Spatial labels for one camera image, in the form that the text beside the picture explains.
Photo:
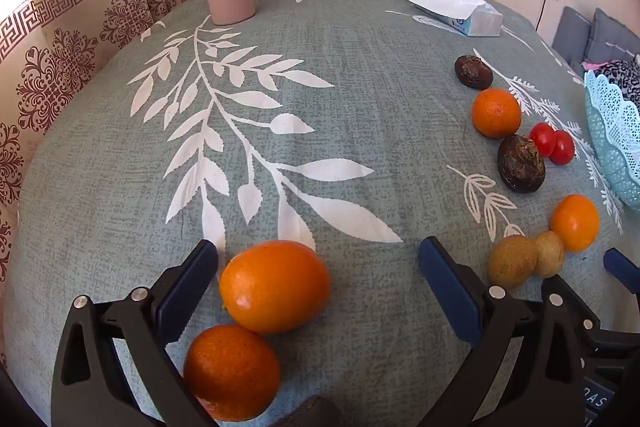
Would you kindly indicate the small yellow-brown round fruit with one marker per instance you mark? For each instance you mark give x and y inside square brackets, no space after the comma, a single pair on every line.
[550,253]

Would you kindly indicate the large yellow-brown round fruit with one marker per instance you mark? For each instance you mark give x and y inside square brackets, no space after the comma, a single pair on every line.
[512,261]

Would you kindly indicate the dark brown water chestnut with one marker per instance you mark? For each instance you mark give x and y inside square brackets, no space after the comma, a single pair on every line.
[473,71]
[521,163]

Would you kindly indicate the light blue tissue box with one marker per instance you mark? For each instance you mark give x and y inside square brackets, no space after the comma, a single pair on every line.
[480,23]

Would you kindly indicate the large smooth orange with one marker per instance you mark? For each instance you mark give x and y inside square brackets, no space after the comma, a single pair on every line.
[274,287]

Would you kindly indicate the grey-green leaf print tablecloth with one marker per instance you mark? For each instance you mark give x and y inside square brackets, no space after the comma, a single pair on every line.
[350,107]

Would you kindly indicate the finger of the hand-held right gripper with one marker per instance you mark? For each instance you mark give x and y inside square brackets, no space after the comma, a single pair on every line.
[615,343]
[622,268]

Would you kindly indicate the red cherry tomato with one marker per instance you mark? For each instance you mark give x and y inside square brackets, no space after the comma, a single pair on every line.
[541,138]
[562,148]

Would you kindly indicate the rough-skinned mandarin orange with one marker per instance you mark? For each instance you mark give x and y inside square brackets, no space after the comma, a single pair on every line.
[231,374]
[496,113]

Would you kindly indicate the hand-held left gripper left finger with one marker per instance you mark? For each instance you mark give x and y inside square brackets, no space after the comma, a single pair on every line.
[187,292]

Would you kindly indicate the grey cushion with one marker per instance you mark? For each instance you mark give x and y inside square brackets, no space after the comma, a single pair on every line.
[612,34]
[570,32]

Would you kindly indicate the light blue plastic lattice basket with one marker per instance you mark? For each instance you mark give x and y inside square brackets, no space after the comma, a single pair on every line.
[610,132]

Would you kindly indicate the leopard print cloth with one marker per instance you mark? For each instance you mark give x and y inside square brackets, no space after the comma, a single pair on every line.
[620,77]

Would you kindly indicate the beige patterned curtain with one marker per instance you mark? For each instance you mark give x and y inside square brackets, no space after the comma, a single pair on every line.
[75,32]

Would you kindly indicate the small smooth orange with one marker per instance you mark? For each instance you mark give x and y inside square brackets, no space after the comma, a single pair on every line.
[575,223]

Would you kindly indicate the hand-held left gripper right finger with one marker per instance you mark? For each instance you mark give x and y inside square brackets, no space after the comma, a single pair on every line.
[450,287]

